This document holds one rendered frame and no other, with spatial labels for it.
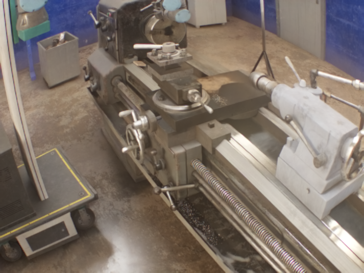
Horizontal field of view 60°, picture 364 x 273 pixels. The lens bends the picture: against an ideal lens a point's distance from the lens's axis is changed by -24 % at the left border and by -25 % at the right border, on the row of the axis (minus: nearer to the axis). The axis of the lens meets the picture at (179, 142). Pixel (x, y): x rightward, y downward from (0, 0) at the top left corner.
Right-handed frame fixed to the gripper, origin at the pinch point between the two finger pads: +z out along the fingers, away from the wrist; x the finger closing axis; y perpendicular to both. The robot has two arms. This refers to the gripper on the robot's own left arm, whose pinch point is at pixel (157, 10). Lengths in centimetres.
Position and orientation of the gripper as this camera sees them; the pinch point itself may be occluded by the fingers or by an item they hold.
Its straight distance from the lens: 239.9
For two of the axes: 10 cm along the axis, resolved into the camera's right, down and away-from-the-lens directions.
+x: 7.9, -5.8, 1.9
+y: 3.6, 7.0, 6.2
